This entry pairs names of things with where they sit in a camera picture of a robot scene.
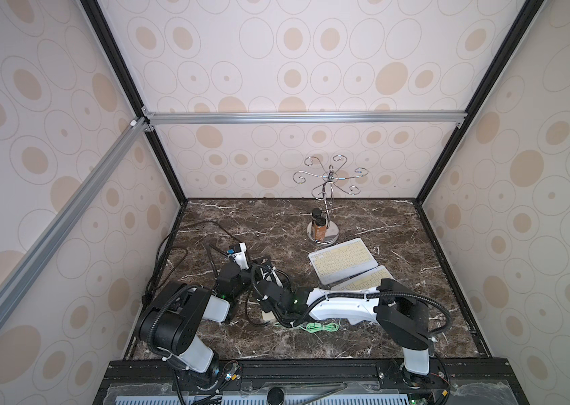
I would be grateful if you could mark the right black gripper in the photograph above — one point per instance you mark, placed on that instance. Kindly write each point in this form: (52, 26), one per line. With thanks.
(260, 276)

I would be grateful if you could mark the beige red power strip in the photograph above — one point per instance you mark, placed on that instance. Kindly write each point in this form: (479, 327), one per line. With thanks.
(268, 317)

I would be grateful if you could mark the white wireless keyboard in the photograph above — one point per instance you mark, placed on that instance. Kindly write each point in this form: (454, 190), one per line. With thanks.
(365, 281)
(345, 260)

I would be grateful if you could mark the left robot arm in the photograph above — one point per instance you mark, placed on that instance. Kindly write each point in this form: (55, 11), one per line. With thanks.
(169, 324)

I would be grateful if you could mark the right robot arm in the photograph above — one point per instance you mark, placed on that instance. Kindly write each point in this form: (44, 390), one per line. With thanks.
(409, 319)

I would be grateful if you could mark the chrome hook stand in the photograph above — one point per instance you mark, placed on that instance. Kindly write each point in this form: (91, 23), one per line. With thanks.
(330, 179)

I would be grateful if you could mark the orange spice bottle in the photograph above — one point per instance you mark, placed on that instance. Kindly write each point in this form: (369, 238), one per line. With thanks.
(319, 229)

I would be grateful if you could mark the dark spice bottle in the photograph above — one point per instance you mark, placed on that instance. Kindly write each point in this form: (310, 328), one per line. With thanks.
(316, 214)

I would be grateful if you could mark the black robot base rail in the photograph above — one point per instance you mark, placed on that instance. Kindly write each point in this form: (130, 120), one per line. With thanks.
(314, 381)

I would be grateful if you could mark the aluminium back rail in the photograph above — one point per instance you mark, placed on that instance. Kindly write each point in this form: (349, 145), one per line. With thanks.
(314, 117)

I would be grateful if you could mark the aluminium rail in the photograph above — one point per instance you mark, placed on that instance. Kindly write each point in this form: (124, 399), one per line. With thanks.
(29, 268)
(314, 117)

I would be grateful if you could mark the aluminium left rail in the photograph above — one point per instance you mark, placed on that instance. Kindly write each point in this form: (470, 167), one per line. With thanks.
(29, 268)

